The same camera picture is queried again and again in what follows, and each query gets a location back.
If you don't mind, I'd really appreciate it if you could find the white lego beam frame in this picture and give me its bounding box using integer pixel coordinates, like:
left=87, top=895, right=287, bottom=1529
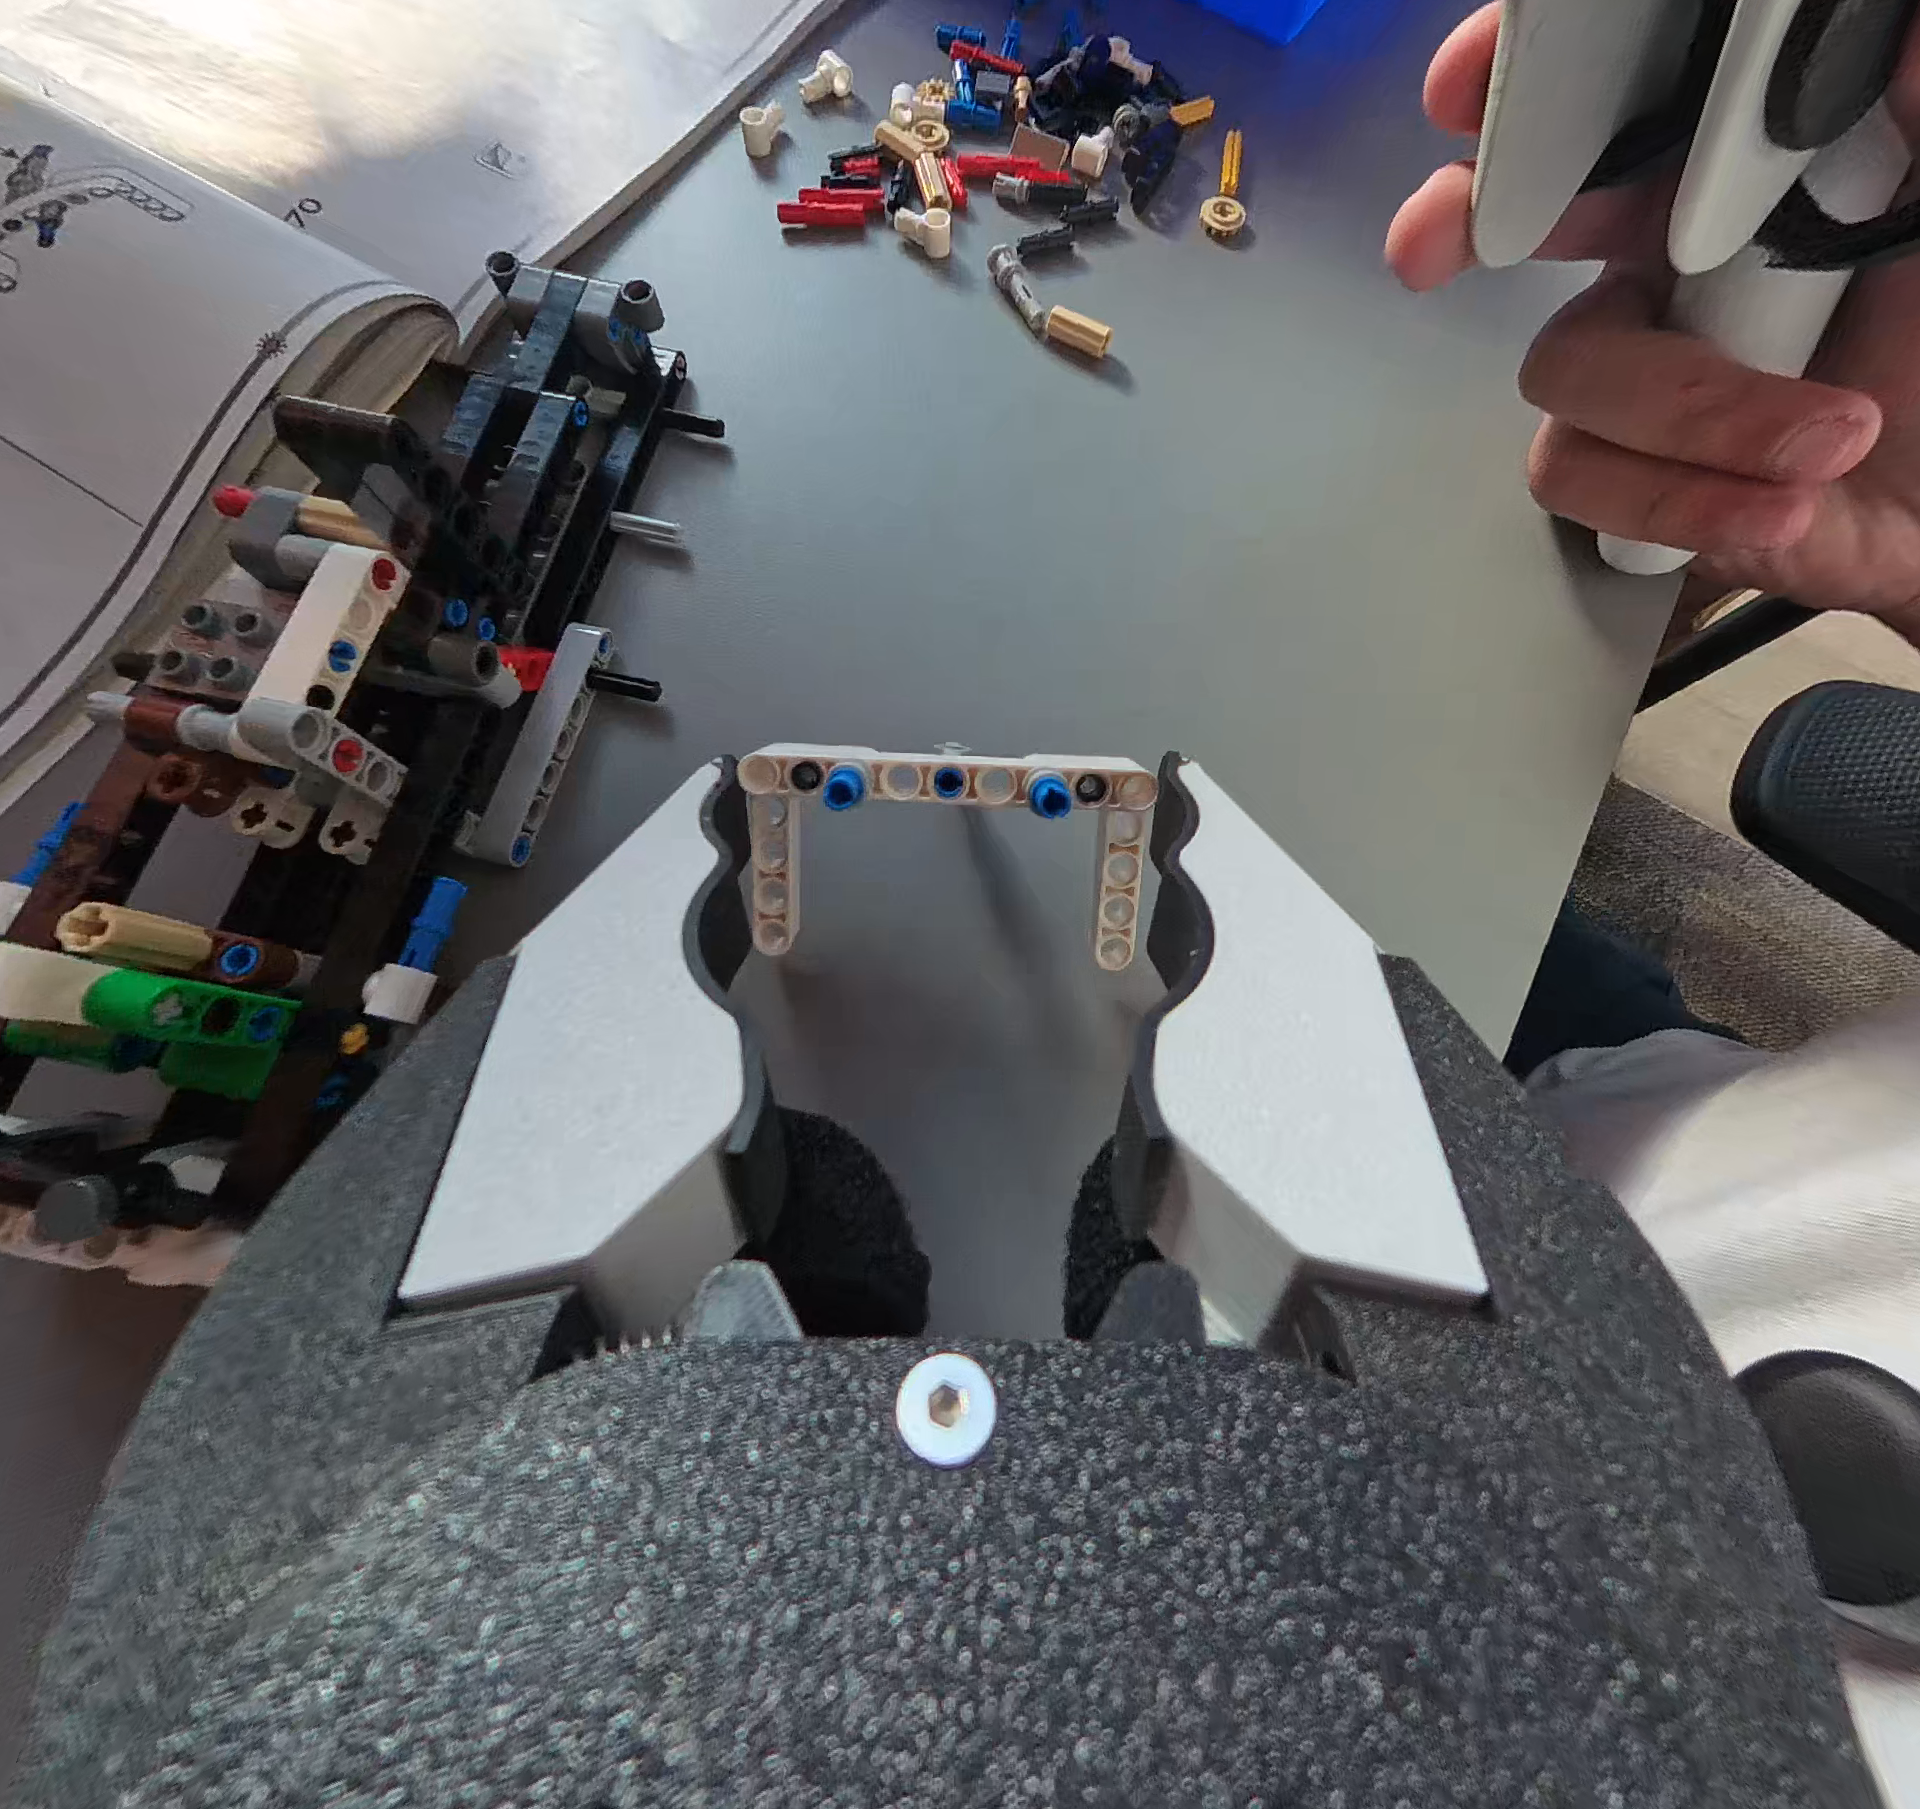
left=737, top=747, right=1165, bottom=974

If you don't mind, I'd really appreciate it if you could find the pile of coloured lego pieces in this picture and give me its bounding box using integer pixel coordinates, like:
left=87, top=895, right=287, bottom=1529
left=740, top=0, right=1261, bottom=259

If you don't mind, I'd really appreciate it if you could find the black office chair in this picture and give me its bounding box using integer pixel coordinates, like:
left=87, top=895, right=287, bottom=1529
left=1560, top=681, right=1920, bottom=1052

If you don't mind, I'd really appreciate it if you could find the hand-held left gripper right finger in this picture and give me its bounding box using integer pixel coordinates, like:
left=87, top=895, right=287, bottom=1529
left=1128, top=747, right=1493, bottom=1350

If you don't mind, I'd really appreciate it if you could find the partly built lego vehicle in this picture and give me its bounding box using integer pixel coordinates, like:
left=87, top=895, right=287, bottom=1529
left=0, top=249, right=731, bottom=1263

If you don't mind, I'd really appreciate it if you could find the flat instruction booklet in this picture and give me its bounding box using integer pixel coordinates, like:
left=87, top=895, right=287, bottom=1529
left=0, top=0, right=870, bottom=325

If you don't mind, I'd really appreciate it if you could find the dark rounded object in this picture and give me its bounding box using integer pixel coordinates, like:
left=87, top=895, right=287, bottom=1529
left=1739, top=1356, right=1920, bottom=1617

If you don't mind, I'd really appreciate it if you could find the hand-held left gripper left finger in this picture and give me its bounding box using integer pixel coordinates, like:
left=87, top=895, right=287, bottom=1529
left=397, top=763, right=772, bottom=1339

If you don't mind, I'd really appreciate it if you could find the person's right hand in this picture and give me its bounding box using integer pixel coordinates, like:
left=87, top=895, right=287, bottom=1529
left=1382, top=0, right=1920, bottom=642

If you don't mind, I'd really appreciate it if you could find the tan lego connector grey axle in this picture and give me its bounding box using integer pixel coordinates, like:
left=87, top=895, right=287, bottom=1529
left=986, top=240, right=1115, bottom=365

